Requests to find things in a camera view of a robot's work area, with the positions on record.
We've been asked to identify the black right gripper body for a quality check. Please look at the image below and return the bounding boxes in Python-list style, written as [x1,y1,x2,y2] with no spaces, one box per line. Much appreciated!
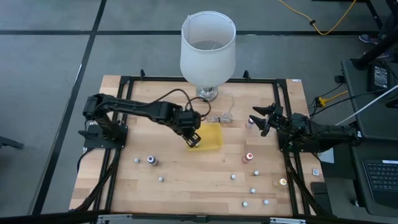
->
[263,103,285,138]

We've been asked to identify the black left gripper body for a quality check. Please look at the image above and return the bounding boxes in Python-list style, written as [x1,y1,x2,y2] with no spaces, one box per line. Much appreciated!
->
[174,108,202,138]

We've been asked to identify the yellow mat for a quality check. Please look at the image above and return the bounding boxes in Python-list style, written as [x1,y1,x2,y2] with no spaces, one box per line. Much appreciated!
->
[185,122,224,152]

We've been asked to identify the white paper sheet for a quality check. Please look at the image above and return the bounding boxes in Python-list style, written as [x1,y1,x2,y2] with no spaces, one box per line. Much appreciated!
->
[318,147,335,164]

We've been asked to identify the silver table lamp white shade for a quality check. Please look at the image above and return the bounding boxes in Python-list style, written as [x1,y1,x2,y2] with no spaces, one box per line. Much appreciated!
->
[179,11,237,103]

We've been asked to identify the black flat box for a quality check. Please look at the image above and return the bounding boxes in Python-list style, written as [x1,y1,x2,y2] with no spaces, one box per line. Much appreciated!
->
[310,182,334,216]

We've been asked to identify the dark side desk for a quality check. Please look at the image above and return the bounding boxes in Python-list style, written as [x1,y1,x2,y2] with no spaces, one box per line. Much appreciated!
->
[340,58,398,218]

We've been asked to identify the black power supply box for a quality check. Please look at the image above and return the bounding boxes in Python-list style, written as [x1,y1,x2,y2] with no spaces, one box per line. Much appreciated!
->
[368,61,392,91]

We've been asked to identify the black diagonal stand leg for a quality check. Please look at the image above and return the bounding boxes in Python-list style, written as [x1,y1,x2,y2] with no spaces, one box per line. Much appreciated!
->
[351,27,398,71]

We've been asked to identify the black keyboard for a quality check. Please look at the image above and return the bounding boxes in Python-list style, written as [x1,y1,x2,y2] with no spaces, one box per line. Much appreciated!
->
[361,159,398,200]

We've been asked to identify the person's shoe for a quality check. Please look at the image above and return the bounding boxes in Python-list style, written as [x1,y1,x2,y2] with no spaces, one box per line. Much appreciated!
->
[358,33,379,45]

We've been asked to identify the black chair base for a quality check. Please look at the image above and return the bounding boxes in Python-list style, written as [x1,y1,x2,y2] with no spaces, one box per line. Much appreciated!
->
[0,135,25,150]

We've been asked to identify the black left camera cable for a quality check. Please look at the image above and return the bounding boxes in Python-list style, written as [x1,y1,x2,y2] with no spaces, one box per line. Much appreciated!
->
[146,88,212,121]

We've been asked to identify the clear lamp power cord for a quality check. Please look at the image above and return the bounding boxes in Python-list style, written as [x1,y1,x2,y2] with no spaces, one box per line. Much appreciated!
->
[205,91,236,124]

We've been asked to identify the yellow power cord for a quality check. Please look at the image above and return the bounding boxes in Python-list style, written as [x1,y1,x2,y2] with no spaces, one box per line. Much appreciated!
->
[316,90,349,108]

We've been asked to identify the black aluminium table frame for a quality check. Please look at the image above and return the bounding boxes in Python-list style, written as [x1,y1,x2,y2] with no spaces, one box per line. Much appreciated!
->
[70,68,335,218]

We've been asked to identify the grey metal camera bar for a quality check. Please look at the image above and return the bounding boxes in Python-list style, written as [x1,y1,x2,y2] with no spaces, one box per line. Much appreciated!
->
[96,213,307,224]

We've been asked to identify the white cable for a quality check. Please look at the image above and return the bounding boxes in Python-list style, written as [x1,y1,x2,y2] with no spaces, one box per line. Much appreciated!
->
[335,83,398,126]

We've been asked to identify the yellow extension cord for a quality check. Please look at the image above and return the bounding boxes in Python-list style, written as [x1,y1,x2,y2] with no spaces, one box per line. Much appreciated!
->
[312,0,358,35]
[278,0,315,26]

